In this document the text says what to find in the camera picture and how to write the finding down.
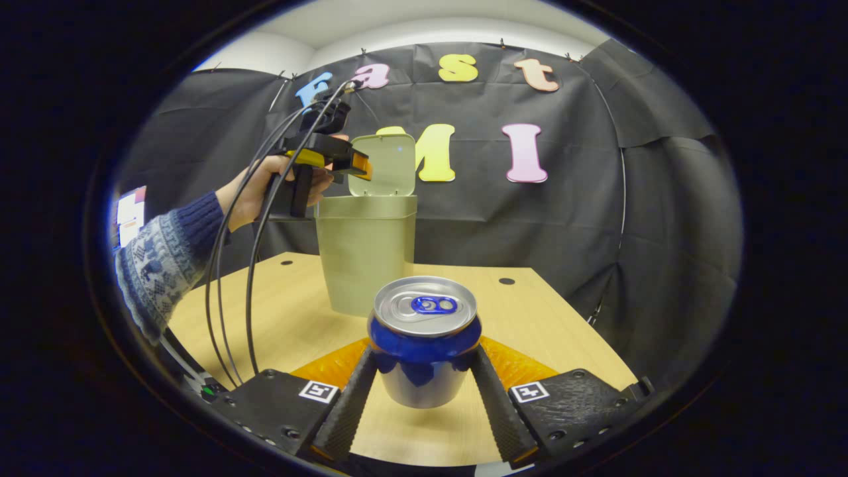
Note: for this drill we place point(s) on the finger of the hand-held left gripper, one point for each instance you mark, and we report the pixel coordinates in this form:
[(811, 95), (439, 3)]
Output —
[(361, 165)]

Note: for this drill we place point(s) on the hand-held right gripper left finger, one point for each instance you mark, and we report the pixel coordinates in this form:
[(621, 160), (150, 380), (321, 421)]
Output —
[(344, 411)]

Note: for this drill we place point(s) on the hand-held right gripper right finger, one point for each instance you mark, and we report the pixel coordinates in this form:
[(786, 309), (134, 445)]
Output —
[(497, 404)]

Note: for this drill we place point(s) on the blue pop can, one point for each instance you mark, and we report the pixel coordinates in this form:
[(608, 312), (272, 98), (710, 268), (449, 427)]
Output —
[(424, 371)]

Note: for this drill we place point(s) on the green desktop garbage bin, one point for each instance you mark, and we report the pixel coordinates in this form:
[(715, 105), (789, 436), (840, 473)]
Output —
[(364, 252)]

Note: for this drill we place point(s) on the wooden desktop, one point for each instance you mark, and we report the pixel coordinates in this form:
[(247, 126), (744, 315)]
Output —
[(298, 318)]

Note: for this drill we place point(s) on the black backdrop cloth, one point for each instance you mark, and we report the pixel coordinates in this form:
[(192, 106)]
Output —
[(563, 232)]

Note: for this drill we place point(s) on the computer monitor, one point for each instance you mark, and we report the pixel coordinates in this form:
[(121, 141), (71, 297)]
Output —
[(129, 212)]

